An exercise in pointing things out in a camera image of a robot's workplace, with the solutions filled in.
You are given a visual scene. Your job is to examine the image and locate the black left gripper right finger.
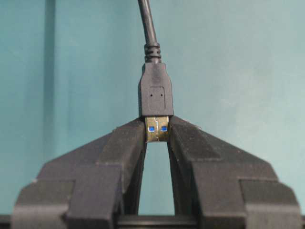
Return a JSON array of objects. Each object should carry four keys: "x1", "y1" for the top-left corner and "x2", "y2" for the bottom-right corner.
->
[{"x1": 168, "y1": 116, "x2": 302, "y2": 229}]

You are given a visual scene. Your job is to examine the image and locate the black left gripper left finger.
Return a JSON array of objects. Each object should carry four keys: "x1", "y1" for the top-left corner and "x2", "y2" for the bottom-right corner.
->
[{"x1": 11, "y1": 119, "x2": 146, "y2": 229}]

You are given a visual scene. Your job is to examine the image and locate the black USB cable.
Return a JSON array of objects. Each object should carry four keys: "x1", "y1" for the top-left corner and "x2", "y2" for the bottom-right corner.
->
[{"x1": 137, "y1": 0, "x2": 173, "y2": 143}]

